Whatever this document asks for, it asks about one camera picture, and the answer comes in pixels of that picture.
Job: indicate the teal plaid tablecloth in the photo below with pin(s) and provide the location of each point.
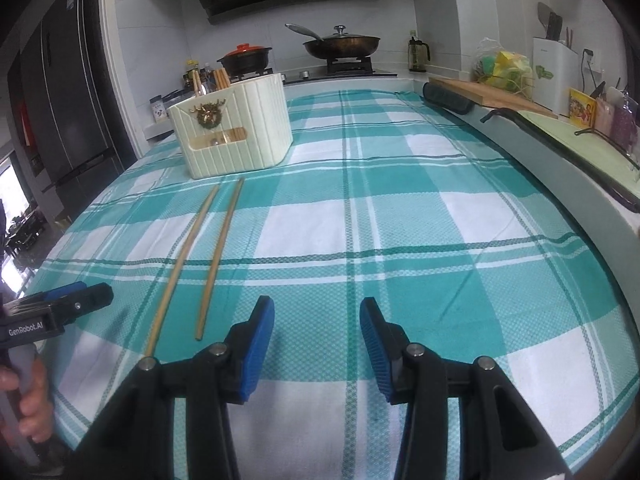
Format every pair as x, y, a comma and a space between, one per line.
400, 210

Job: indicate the dark grey refrigerator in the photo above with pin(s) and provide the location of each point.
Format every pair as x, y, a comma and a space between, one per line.
60, 110

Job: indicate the red lidded clay pot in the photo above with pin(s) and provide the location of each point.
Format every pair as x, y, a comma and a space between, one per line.
245, 60

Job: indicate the black rack rail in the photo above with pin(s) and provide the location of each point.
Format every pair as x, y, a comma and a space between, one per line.
625, 199

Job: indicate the person's left hand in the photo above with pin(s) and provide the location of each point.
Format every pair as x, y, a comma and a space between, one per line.
36, 402

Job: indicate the dark furniture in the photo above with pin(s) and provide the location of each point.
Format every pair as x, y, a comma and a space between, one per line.
20, 230

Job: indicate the green label sauce bottle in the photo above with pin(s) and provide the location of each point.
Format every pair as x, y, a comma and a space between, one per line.
192, 69

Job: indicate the purple container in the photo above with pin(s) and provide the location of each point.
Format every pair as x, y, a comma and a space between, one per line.
624, 122

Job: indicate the dark sauce bottle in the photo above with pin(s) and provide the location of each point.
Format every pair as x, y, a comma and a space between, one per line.
206, 72

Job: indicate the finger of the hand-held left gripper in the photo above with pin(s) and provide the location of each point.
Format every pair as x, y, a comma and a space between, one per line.
90, 300
67, 289

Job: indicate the black ribbed roll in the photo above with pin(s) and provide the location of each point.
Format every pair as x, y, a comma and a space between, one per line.
447, 96

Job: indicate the yellow packet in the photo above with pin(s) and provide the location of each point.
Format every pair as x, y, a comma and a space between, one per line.
582, 105

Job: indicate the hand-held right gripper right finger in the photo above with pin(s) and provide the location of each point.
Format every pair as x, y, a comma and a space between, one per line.
375, 355

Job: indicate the pink container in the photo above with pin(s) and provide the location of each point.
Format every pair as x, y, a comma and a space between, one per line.
602, 116

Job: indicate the grey spatula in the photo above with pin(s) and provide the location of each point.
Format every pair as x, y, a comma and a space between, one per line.
544, 17

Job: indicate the black wok with lid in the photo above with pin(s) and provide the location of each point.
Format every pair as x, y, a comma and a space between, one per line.
345, 45

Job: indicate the black gas stove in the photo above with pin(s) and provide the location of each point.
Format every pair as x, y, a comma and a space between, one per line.
345, 67

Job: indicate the cream ribbed utensil holder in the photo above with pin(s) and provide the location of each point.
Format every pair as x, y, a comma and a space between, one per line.
250, 120

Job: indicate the white knife block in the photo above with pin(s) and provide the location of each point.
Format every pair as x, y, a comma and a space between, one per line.
552, 75

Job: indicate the plastic bag of sponges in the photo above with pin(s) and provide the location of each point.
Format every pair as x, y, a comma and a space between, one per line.
505, 65

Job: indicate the dark glass kettle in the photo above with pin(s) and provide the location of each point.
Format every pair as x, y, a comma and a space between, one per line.
417, 55

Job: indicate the wooden cutting board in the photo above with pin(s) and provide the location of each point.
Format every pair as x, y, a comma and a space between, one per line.
495, 95

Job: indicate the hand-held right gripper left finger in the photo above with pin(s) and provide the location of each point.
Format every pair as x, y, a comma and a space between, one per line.
257, 350

